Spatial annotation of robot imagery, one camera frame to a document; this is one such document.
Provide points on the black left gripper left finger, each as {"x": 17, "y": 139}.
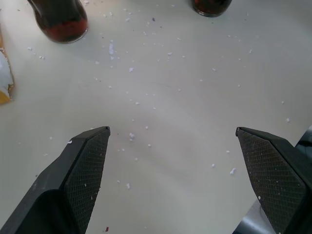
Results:
{"x": 73, "y": 185}

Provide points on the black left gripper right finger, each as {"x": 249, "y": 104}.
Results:
{"x": 275, "y": 180}

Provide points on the dark glass bottle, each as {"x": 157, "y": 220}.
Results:
{"x": 64, "y": 23}
{"x": 210, "y": 6}

